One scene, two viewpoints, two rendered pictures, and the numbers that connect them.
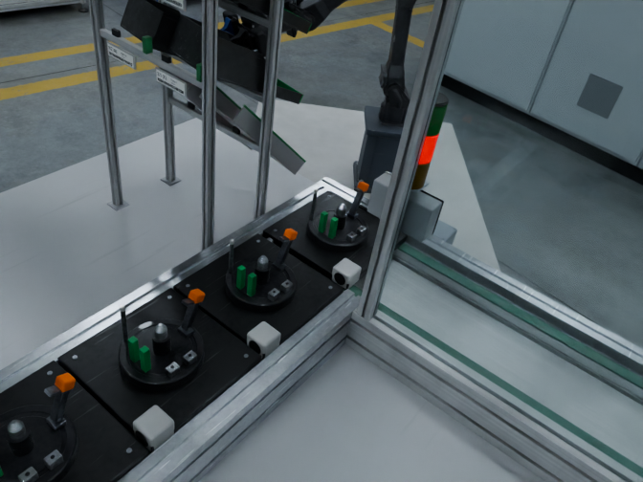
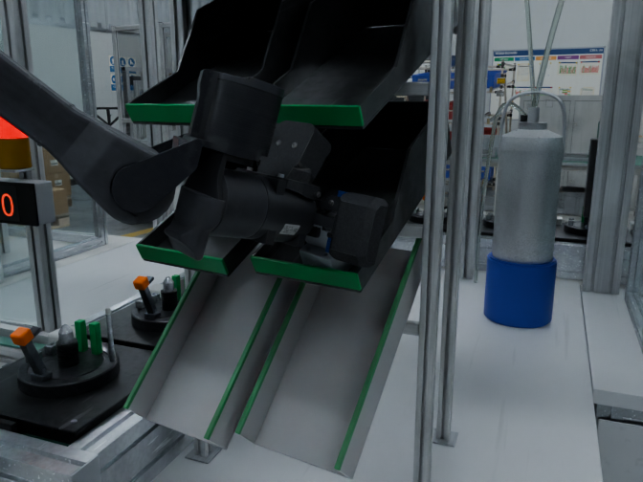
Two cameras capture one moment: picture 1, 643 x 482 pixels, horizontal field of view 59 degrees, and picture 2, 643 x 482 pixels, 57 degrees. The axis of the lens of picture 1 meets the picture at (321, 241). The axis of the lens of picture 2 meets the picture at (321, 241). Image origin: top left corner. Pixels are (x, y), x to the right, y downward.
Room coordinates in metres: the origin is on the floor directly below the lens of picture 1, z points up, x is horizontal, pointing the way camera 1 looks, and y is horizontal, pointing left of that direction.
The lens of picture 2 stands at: (1.91, 0.18, 1.38)
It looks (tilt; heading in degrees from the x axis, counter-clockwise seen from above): 14 degrees down; 169
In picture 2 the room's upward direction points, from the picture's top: straight up
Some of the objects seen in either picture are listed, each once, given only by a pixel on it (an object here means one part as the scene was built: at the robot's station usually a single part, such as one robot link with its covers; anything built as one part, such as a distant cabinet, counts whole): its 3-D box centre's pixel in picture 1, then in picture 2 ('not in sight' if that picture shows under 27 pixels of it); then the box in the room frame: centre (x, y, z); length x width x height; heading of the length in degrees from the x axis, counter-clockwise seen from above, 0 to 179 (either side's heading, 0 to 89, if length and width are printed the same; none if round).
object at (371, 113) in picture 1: (384, 151); not in sight; (1.46, -0.13, 0.96); 0.15 x 0.15 x 0.20; 5
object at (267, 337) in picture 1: (261, 271); (169, 296); (0.82, 0.10, 1.01); 0.24 x 0.24 x 0.13; 58
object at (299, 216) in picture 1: (336, 235); (71, 381); (1.03, -0.03, 0.96); 0.24 x 0.24 x 0.02; 58
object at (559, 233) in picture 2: not in sight; (589, 218); (0.31, 1.33, 1.01); 0.24 x 0.24 x 0.13; 58
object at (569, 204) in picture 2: not in sight; (592, 202); (-3.06, 3.76, 0.40); 0.61 x 0.41 x 0.22; 50
